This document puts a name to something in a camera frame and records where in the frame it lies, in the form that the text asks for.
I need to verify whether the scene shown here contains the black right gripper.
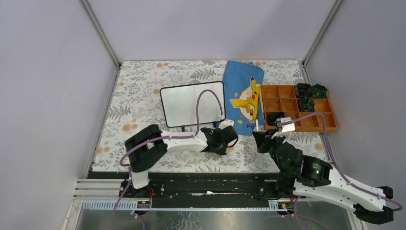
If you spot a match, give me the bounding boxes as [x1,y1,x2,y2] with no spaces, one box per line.
[252,127,288,175]

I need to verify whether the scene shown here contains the black orange cloth roll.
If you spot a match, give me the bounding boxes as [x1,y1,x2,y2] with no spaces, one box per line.
[265,112,285,127]

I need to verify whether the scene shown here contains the white whiteboard black frame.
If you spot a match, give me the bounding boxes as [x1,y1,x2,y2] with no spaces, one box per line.
[159,81,226,128]

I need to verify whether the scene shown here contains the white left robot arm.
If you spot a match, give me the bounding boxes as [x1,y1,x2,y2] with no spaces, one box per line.
[119,124,238,197]

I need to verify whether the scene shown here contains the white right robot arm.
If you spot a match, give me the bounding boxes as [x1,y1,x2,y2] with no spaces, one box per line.
[252,130,394,225]

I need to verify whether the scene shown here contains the blue Pikachu cloth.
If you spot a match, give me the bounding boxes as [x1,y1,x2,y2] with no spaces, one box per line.
[222,61,264,136]

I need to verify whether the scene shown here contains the orange compartment tray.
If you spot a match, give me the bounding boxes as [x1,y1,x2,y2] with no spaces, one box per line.
[261,85,338,133]

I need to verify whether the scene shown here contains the floral tablecloth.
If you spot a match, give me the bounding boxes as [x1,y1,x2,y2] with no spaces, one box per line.
[92,60,326,180]

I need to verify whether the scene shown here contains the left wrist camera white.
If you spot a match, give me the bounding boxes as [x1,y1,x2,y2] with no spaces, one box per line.
[218,119,234,129]

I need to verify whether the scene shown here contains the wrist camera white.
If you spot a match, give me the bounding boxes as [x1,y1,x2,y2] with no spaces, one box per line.
[272,117,295,138]
[218,119,234,129]

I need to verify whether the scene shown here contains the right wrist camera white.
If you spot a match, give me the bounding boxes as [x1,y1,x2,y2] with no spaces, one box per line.
[272,117,295,138]

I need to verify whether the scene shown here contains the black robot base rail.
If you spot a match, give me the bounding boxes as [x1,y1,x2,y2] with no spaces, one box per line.
[74,172,293,212]

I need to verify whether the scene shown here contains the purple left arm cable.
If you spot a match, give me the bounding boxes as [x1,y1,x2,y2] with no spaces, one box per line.
[109,89,224,230]

